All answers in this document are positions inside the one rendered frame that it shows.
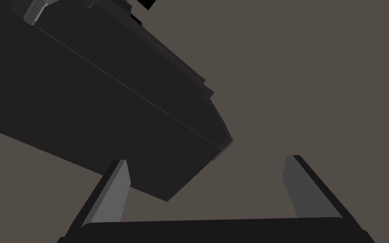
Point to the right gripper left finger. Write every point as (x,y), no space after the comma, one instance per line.
(111,195)

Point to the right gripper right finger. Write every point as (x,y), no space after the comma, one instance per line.
(311,194)

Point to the dark cabinet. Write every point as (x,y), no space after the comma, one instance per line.
(106,101)

